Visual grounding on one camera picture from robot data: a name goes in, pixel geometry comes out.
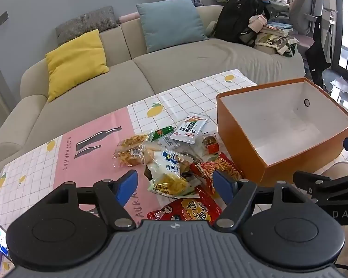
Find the pink white printed tablecloth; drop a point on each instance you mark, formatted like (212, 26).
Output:
(75, 165)

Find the large red snack packet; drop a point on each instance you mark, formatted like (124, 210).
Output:
(185, 211)

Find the beige sofa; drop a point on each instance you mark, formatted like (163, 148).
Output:
(191, 63)

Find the white carrot print packet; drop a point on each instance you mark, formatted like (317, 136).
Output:
(191, 127)

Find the clear packet yellow crackers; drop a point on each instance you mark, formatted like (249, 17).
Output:
(130, 150)

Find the light blue pillow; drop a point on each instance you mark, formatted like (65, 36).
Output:
(171, 23)

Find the grey wall switch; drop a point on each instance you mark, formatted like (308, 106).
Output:
(1, 19)

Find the pink pillow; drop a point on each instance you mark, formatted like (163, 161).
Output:
(127, 17)

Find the orange cardboard box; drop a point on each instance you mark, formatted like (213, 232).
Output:
(240, 139)

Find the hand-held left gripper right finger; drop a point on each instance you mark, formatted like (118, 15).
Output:
(222, 186)

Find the green sausage stick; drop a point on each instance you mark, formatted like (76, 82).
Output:
(162, 132)

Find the pink bottle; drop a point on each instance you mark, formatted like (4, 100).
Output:
(257, 23)

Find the black hanging garment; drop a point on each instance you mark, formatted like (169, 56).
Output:
(317, 55)

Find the black backpack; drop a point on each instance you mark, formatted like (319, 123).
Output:
(237, 17)

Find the small red gold snack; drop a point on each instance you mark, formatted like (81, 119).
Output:
(210, 147)

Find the red spicy strips packet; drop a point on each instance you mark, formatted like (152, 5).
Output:
(220, 166)

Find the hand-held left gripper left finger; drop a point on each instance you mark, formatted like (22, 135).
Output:
(127, 186)

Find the grey office chair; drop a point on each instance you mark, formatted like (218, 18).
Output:
(301, 14)

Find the grey textured pillow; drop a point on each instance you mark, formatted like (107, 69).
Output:
(84, 20)

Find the yellow pillow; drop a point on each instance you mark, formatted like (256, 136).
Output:
(75, 63)

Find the person's beige trouser leg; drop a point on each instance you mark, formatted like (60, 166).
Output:
(346, 169)

